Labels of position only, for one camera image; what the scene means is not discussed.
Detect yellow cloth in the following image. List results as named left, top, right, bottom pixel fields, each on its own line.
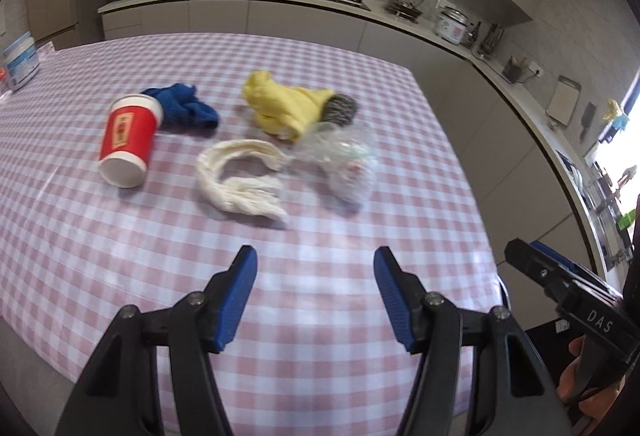
left=241, top=70, right=334, bottom=141

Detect clear plastic bag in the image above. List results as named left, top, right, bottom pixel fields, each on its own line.
left=290, top=119, right=377, bottom=207

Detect white rice cooker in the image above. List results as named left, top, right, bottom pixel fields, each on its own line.
left=433, top=4, right=469, bottom=45

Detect steel sink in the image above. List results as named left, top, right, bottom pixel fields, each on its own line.
left=579, top=175, right=632, bottom=268

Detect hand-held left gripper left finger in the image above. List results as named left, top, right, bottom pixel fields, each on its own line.
left=54, top=244, right=259, bottom=436

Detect steel wool scourer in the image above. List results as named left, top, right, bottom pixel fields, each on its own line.
left=320, top=94, right=359, bottom=126

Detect papers on counter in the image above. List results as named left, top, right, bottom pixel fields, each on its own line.
left=554, top=150, right=586, bottom=187

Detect white twisted cloth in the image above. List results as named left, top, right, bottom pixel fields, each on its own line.
left=195, top=139, right=290, bottom=224

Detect black cleaver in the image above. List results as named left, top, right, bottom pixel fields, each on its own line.
left=579, top=101, right=597, bottom=145

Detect white and blue box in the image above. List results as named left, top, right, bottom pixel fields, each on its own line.
left=2, top=31, right=41, bottom=92

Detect person's right hand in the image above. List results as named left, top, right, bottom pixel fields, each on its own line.
left=556, top=335, right=623, bottom=419

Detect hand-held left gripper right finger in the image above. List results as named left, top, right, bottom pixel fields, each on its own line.
left=373, top=245, right=574, bottom=436

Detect red paper cup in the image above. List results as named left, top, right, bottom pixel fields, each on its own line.
left=97, top=93, right=165, bottom=190

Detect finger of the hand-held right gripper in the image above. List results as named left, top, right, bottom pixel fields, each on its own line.
left=504, top=239, right=577, bottom=305
left=529, top=240, right=622, bottom=298

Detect knife holder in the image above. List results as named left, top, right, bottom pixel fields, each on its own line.
left=479, top=21, right=504, bottom=60

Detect pink checkered tablecloth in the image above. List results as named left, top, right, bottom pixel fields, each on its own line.
left=0, top=32, right=502, bottom=436

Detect dark utensil cup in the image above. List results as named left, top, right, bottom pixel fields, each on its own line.
left=502, top=55, right=526, bottom=85

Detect window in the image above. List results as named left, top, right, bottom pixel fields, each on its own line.
left=594, top=70, right=640, bottom=218

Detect dark kettle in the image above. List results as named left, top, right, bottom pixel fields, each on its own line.
left=384, top=0, right=427, bottom=23

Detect sink faucet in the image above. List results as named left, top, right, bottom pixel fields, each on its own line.
left=612, top=168, right=634, bottom=197

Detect grey cutting board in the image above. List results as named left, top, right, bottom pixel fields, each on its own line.
left=547, top=74, right=581, bottom=127

